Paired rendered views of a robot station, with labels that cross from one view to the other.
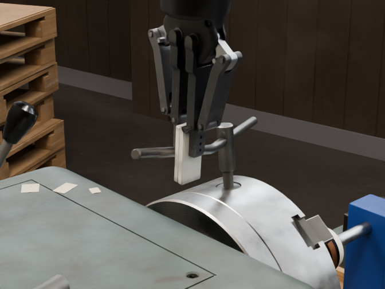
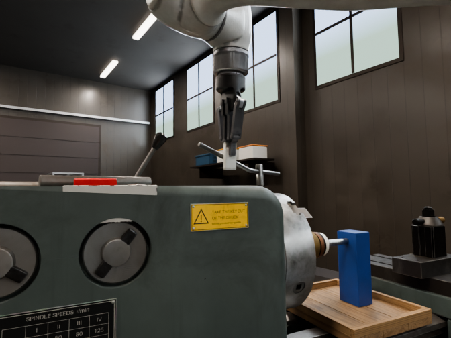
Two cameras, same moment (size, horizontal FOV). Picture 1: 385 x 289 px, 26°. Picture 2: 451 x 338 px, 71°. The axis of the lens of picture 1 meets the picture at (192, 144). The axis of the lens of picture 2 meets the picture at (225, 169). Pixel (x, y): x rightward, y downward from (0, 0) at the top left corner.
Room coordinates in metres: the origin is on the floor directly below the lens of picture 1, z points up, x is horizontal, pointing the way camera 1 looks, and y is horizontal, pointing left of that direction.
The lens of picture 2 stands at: (0.13, -0.22, 1.24)
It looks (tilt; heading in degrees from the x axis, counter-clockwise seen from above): 4 degrees up; 17
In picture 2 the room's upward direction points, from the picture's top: 1 degrees counter-clockwise
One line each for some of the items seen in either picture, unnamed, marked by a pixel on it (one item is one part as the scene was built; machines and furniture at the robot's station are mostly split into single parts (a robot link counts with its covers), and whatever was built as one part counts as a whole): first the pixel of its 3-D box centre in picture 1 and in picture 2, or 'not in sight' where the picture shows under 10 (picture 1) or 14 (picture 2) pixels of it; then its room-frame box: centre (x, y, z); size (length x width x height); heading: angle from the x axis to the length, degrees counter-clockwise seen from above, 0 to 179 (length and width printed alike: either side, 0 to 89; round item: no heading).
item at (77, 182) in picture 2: not in sight; (94, 185); (0.55, 0.12, 1.26); 0.06 x 0.06 x 0.02; 43
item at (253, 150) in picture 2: not in sight; (252, 153); (5.26, 0.88, 1.88); 0.41 x 0.34 x 0.23; 52
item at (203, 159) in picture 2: not in sight; (210, 160); (6.06, 1.92, 1.87); 0.55 x 0.41 x 0.21; 52
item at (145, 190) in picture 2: not in sight; (110, 203); (0.56, 0.11, 1.23); 0.13 x 0.08 x 0.06; 133
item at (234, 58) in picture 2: not in sight; (231, 65); (0.88, -0.01, 1.56); 0.09 x 0.09 x 0.06
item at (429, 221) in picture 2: not in sight; (429, 220); (1.37, -0.56, 1.14); 0.08 x 0.08 x 0.03
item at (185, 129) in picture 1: (199, 82); (232, 120); (0.88, -0.01, 1.42); 0.04 x 0.01 x 0.11; 132
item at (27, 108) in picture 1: (20, 122); (159, 141); (0.87, 0.19, 1.38); 0.04 x 0.03 x 0.05; 133
